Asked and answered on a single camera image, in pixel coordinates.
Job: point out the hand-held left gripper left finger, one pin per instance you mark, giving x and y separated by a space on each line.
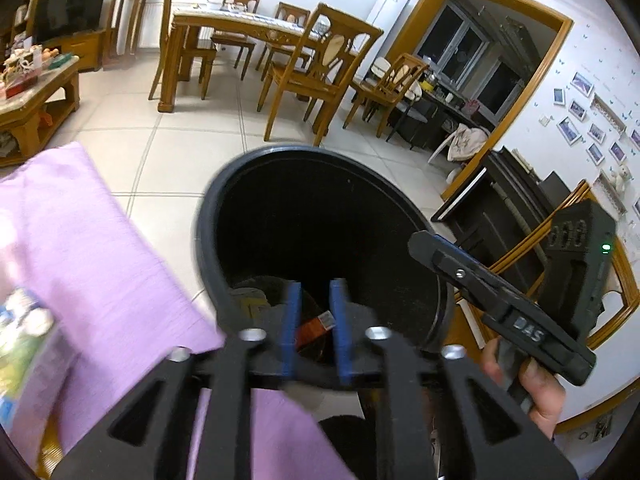
290 330

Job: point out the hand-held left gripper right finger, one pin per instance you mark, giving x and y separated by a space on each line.
342 332

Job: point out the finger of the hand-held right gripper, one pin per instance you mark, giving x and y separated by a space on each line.
450 267

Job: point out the black round trash bin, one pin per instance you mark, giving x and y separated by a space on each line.
325 220

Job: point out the person's right hand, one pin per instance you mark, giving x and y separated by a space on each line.
545 400

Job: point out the orange wrapper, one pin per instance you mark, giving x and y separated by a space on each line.
312 331

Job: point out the crumpled yellowish wrapper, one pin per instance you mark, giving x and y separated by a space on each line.
252 300

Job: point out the white-edged flat laptop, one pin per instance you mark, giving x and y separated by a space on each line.
462 195

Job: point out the dark piano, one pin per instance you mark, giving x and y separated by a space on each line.
505 195

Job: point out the white teddy bear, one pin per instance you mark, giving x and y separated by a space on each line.
621 176

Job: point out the white plastic chair with cushion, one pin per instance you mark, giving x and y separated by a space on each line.
465 140

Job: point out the dark kitchen table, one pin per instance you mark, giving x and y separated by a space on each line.
440 115

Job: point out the yellow container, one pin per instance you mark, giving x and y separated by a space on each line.
429 84

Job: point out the wooden dining chair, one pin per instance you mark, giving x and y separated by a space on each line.
290 15
320 75
172 40
235 35
395 90

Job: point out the purple cloth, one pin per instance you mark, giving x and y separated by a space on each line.
100 260

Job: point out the kitchen window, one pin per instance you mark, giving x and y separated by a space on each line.
460 45

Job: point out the colourful snack packet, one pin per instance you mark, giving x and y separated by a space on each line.
25 355

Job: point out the white standing air conditioner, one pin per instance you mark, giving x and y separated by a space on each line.
387 7

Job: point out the wooden dining table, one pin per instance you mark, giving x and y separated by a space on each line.
240 22

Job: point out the wooden coffee table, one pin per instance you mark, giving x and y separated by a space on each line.
35 120

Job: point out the white radiator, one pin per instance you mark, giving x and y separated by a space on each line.
155 20

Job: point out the wooden television cabinet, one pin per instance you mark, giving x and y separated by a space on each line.
87 50

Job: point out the pile of tabletop clutter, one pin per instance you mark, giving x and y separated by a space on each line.
25 72

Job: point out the black flat television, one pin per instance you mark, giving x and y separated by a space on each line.
70 7

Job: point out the wooden shelf unit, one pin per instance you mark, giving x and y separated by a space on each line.
25 10

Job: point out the group of wall photo frames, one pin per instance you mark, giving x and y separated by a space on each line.
580 85

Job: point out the wooden door frame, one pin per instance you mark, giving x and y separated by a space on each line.
562 50

